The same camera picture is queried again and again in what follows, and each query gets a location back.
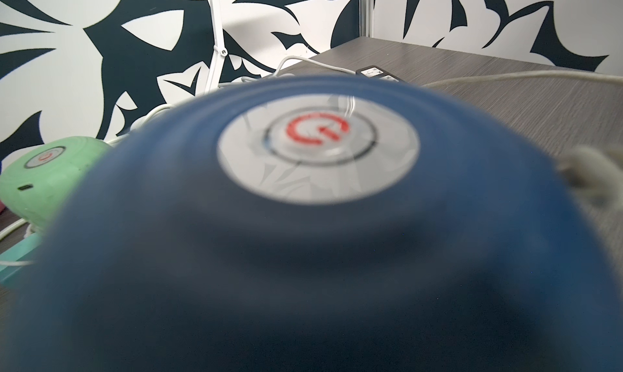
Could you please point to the teal charger plug left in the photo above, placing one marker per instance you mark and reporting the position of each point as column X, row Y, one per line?
column 16, row 258

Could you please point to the white desk lamp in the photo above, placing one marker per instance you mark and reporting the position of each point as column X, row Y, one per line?
column 220, row 52

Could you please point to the green meat grinder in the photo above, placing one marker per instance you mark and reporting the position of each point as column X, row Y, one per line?
column 35, row 186

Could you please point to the black power strip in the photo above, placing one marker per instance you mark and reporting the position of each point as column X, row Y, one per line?
column 376, row 72

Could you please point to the blue meat grinder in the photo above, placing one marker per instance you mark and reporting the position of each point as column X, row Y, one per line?
column 320, row 224

